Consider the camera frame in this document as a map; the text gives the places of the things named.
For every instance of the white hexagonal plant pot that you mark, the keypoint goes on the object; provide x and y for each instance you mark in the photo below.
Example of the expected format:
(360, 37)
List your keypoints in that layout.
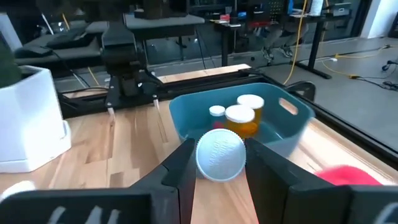
(31, 124)

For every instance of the black standing desk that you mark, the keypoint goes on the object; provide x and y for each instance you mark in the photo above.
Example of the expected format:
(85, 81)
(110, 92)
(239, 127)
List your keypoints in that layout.
(315, 46)

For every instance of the black pegboard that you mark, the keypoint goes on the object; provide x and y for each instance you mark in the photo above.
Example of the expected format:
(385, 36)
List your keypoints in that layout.
(276, 9)

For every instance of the black aluminium frame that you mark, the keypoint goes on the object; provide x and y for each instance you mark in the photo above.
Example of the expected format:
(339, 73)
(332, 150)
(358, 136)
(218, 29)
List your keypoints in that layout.
(186, 85)

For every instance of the blue plastic bin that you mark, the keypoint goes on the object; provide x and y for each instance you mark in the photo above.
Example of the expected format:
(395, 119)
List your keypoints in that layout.
(192, 112)

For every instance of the grey side table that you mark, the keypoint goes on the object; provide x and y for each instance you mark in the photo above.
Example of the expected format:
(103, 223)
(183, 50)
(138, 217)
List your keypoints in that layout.
(161, 21)

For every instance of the green cactus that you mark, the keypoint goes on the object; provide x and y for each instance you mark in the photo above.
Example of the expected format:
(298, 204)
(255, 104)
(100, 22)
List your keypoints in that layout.
(7, 71)

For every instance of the person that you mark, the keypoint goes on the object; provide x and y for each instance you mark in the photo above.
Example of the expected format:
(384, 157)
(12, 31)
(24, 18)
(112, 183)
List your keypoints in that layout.
(273, 37)

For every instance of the small clear pill bottle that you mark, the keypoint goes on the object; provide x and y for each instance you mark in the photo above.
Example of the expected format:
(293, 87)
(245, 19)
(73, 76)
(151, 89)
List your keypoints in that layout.
(220, 155)
(217, 110)

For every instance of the grey desk device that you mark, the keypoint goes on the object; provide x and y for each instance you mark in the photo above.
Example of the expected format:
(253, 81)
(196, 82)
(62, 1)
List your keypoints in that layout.
(341, 9)

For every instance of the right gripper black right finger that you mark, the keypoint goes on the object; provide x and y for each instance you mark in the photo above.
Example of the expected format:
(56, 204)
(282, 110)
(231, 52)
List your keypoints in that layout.
(280, 199)

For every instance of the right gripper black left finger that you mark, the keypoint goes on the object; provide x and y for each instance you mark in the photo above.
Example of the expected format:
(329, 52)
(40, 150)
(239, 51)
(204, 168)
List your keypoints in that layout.
(168, 199)

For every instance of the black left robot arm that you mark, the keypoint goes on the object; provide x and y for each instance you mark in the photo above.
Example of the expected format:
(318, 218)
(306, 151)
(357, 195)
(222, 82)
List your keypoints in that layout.
(119, 49)

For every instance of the dark desk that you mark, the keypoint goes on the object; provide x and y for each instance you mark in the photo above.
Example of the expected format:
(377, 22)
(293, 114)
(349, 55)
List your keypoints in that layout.
(77, 53)

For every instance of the red plastic bin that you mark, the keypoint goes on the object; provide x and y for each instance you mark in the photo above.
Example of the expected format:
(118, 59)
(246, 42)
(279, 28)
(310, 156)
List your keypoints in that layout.
(345, 175)

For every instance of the black table clamp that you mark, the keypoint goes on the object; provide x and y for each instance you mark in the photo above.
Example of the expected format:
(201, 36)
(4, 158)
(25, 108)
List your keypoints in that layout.
(306, 90)

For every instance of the white paper roll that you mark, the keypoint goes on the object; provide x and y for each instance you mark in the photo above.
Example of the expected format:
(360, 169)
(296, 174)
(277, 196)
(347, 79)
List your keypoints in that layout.
(316, 7)

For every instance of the black keyboard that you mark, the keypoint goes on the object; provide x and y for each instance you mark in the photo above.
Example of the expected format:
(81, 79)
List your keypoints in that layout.
(66, 39)

